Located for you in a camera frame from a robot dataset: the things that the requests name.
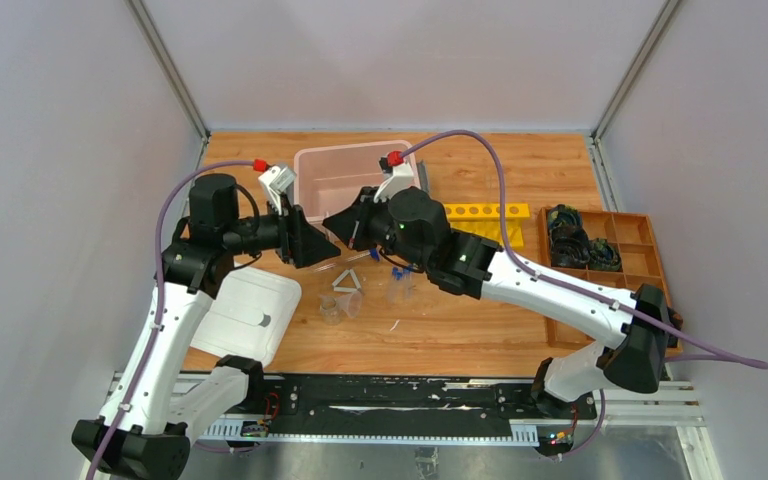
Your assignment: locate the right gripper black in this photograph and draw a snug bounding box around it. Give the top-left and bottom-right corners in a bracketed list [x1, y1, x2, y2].
[325, 187, 430, 273]

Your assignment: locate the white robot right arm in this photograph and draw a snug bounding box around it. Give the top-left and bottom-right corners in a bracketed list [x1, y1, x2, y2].
[323, 187, 669, 418]

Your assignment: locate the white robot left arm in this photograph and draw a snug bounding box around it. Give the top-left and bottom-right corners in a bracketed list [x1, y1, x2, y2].
[71, 166, 339, 479]

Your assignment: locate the syringe with blue base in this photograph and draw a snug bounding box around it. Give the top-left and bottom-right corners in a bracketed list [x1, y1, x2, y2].
[313, 249, 377, 272]

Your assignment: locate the white clay triangle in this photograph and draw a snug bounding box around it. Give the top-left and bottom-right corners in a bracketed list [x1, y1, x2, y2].
[332, 269, 362, 293]

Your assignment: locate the pink plastic bin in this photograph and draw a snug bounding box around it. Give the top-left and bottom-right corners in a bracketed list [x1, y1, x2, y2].
[293, 140, 411, 226]

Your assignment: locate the clear plastic funnel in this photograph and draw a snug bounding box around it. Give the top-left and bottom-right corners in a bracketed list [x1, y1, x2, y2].
[336, 290, 363, 318]

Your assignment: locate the white bin lid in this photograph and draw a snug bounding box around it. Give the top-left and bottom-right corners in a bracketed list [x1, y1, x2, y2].
[191, 267, 302, 367]

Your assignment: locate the yellow test tube rack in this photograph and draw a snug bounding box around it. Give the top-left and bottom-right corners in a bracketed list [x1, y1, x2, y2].
[444, 203, 531, 248]

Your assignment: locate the wooden compartment tray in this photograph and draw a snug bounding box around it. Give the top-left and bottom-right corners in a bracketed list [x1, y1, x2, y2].
[536, 207, 672, 350]

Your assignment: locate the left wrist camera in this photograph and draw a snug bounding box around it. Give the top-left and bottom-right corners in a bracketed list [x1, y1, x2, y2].
[258, 164, 297, 216]

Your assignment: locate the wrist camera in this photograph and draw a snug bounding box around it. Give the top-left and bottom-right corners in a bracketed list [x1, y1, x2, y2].
[373, 151, 419, 203]
[258, 164, 297, 216]

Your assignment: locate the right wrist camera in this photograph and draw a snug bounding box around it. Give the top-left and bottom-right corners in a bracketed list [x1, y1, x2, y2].
[373, 151, 419, 203]

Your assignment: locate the grey bin handle clip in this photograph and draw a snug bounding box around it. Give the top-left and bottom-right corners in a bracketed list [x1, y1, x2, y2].
[416, 161, 431, 195]

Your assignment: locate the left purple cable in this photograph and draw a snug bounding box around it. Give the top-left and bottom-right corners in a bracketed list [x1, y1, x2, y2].
[85, 158, 269, 480]

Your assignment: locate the purple cable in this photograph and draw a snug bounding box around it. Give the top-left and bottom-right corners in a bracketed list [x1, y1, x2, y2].
[387, 129, 768, 458]
[85, 158, 269, 480]

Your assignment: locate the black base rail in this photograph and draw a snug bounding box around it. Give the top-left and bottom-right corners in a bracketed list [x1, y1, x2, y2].
[201, 373, 598, 447]

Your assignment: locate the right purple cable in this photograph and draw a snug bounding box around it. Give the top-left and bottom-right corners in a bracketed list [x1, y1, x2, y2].
[387, 129, 768, 458]

